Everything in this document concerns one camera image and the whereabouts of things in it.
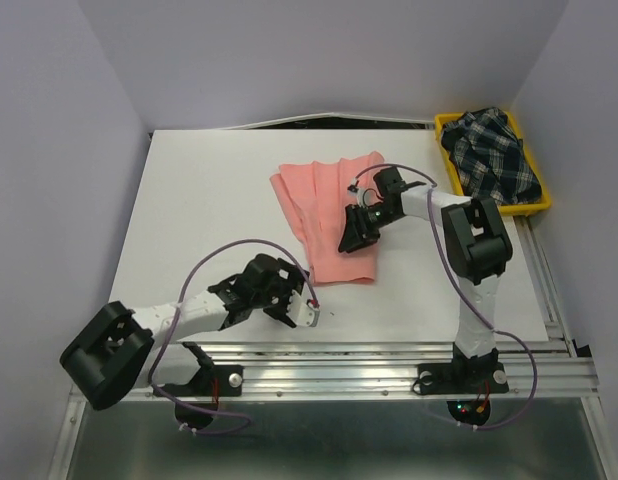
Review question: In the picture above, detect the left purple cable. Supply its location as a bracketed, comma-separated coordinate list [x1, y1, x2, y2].
[147, 238, 322, 436]

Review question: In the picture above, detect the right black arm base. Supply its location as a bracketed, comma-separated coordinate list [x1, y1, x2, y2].
[411, 363, 509, 430]

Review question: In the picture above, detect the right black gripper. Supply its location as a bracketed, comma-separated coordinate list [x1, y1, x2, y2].
[338, 202, 401, 253]

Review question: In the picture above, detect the plaid dark skirt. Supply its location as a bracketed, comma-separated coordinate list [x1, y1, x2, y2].
[441, 107, 542, 206]

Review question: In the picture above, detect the purple cable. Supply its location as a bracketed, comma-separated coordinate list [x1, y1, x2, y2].
[346, 163, 538, 432]
[147, 238, 322, 436]

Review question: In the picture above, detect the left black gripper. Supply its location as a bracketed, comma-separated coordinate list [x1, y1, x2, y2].
[251, 260, 308, 323]

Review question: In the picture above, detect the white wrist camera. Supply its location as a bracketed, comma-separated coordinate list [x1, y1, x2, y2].
[289, 296, 320, 328]
[347, 180, 378, 207]

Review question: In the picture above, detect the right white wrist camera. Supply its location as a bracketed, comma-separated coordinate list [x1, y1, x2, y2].
[347, 180, 378, 207]

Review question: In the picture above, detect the yellow plastic bin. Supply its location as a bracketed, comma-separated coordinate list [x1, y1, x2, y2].
[434, 107, 551, 216]

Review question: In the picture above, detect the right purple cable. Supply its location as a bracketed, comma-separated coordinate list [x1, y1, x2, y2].
[346, 163, 538, 432]

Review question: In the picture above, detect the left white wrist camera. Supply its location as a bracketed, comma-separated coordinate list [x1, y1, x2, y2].
[289, 296, 320, 328]

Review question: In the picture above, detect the pink pleated skirt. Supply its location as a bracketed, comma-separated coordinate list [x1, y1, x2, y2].
[270, 151, 384, 285]

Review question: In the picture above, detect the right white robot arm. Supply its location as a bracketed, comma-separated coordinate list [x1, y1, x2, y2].
[338, 165, 513, 395]

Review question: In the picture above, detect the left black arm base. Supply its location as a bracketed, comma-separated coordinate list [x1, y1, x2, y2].
[150, 341, 253, 437]

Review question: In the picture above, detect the aluminium frame rail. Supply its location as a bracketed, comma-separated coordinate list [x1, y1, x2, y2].
[50, 219, 618, 479]

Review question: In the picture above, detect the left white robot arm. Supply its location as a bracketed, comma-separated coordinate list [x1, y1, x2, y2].
[59, 253, 319, 411]

